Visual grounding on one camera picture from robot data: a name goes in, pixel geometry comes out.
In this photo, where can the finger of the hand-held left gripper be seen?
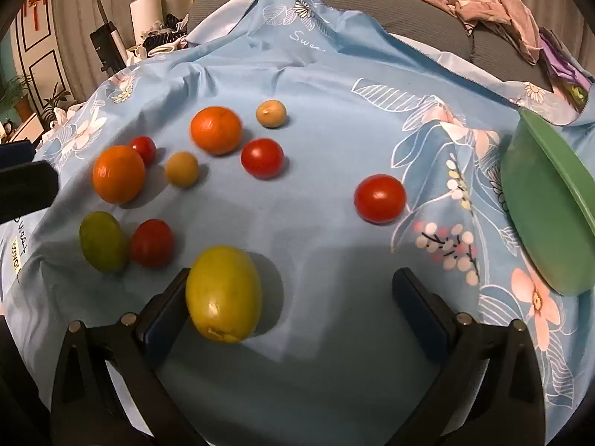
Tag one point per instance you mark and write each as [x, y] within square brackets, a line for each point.
[25, 190]

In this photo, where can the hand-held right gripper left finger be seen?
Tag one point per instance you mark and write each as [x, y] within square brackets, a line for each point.
[160, 323]

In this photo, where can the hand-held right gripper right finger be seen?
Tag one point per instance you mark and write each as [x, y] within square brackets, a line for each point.
[418, 304]

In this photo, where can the large yellow-green fruit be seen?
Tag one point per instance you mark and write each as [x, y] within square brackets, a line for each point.
[224, 293]

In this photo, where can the green round fruit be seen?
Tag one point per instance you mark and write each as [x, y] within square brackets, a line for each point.
[103, 241]

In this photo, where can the orange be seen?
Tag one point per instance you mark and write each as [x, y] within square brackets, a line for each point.
[216, 130]
[118, 174]

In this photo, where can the small red tomato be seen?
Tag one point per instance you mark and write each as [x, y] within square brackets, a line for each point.
[143, 148]

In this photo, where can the green plastic bowl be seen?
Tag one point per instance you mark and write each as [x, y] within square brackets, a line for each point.
[544, 209]

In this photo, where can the white cabinet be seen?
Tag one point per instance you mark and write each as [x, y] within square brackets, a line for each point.
[30, 128]

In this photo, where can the potted plant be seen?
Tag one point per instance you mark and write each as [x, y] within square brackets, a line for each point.
[56, 102]
[16, 95]

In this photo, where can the small tan round fruit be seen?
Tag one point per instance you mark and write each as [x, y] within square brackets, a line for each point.
[181, 168]
[271, 113]

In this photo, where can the upright vacuum cleaner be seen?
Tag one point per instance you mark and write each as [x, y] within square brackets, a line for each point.
[104, 32]

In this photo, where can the red hanging decoration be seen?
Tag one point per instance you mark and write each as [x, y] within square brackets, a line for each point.
[36, 4]

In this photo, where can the white cylinder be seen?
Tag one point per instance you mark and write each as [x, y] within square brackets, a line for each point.
[145, 18]

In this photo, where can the pile of dark clothes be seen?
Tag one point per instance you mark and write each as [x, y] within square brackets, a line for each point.
[165, 32]

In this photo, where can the blue floral bed sheet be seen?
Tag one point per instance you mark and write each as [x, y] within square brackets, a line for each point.
[316, 116]

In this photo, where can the yellow-green cloth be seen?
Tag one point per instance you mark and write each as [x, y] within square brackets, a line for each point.
[578, 93]

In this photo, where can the purple cloth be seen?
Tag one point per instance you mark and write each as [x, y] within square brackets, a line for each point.
[560, 58]

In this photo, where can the pink cloth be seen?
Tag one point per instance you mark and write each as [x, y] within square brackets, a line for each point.
[492, 9]

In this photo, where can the grey sofa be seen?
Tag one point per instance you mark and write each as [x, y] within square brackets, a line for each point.
[353, 4]

